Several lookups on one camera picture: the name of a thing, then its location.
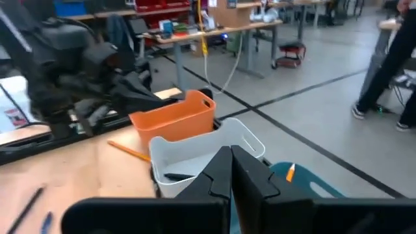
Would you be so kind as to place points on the cardboard box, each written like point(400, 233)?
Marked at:
point(227, 14)

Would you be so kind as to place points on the blue storage bin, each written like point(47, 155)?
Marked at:
point(70, 8)

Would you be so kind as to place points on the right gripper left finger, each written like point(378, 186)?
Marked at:
point(201, 214)

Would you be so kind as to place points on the orange plastic bin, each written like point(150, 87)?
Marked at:
point(175, 120)

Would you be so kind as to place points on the wooden workbench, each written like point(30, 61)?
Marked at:
point(211, 32)

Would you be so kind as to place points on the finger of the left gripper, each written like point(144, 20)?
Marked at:
point(136, 104)
point(133, 86)

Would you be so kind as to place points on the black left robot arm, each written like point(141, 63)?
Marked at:
point(32, 48)

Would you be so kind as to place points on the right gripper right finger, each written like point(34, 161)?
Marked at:
point(276, 214)

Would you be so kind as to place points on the dark navy pencil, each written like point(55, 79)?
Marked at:
point(26, 209)

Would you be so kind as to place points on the red storage bin shelf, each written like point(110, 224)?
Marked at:
point(156, 6)

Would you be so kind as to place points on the green backpack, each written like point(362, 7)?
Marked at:
point(234, 42)

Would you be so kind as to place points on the blue wax crayon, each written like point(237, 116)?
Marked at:
point(46, 223)

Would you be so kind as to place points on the orange pencil with pink eraser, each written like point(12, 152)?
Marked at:
point(130, 151)

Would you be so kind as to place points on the teal plastic bin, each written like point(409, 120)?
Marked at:
point(305, 182)

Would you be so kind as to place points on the light grey plastic bin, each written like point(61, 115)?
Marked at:
point(195, 152)

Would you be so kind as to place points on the white plastic bag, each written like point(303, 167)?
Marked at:
point(13, 97)

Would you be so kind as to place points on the red rolling stool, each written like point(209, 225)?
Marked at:
point(292, 52)

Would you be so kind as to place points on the person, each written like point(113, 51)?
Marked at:
point(386, 65)

